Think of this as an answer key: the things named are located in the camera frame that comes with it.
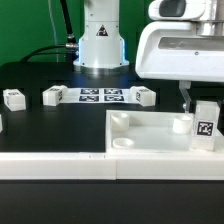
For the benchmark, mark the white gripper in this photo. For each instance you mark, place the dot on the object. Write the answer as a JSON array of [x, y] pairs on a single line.
[[184, 41]]

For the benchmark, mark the white square table top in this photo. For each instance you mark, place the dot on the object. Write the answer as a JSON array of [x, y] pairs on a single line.
[[139, 132]]

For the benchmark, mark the fiducial marker sheet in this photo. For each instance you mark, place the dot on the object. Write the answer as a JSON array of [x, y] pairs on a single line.
[[98, 95]]

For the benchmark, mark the white front fence bar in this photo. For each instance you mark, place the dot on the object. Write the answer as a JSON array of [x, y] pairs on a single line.
[[101, 166]]

